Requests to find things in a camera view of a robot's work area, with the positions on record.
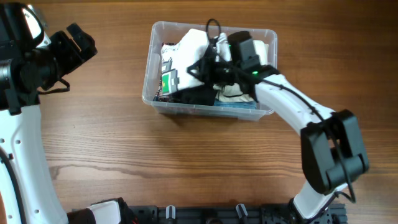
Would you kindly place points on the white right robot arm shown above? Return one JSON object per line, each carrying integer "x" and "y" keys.
{"x": 332, "y": 149}

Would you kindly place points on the white printed t-shirt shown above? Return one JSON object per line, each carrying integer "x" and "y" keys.
{"x": 177, "y": 58}

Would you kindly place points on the clear plastic storage container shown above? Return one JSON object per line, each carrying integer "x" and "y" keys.
{"x": 172, "y": 32}

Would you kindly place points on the black garment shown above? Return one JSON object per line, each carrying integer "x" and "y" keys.
{"x": 200, "y": 95}

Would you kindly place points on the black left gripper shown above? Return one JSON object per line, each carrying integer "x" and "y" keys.
{"x": 74, "y": 56}

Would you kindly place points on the blue denim jeans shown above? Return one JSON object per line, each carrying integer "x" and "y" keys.
{"x": 244, "y": 105}

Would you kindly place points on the red plaid shirt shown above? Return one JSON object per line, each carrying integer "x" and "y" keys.
{"x": 158, "y": 93}

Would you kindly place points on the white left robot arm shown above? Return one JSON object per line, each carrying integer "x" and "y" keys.
{"x": 31, "y": 63}

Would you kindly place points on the black mounting rail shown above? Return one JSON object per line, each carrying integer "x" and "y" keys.
{"x": 279, "y": 213}

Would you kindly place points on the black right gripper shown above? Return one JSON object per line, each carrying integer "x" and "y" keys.
{"x": 202, "y": 75}

